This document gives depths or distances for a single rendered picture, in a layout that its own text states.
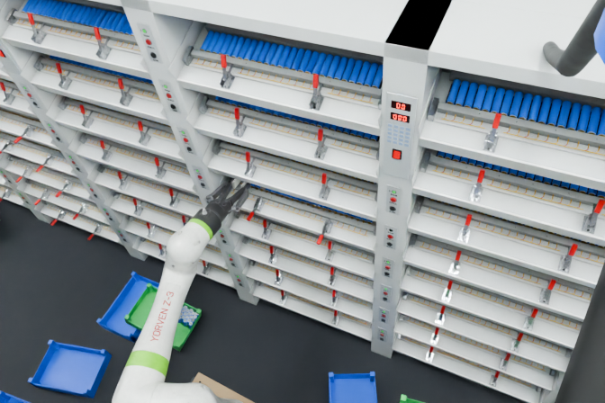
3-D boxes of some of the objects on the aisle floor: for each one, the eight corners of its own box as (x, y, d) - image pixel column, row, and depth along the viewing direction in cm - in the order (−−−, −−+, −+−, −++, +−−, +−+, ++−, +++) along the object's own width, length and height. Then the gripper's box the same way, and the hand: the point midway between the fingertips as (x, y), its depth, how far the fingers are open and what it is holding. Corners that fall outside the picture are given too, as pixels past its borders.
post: (390, 358, 228) (428, 50, 100) (371, 351, 231) (383, 42, 103) (403, 319, 240) (453, -1, 111) (384, 313, 243) (411, -7, 114)
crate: (202, 315, 251) (202, 309, 244) (179, 352, 239) (178, 347, 233) (149, 288, 254) (148, 282, 247) (125, 323, 242) (123, 317, 236)
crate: (35, 387, 234) (27, 381, 228) (57, 345, 247) (49, 339, 241) (93, 398, 228) (85, 393, 222) (112, 355, 241) (105, 349, 235)
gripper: (230, 217, 160) (266, 174, 176) (188, 202, 166) (228, 161, 182) (232, 233, 165) (267, 190, 181) (192, 218, 171) (230, 176, 187)
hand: (242, 181), depth 179 cm, fingers open, 3 cm apart
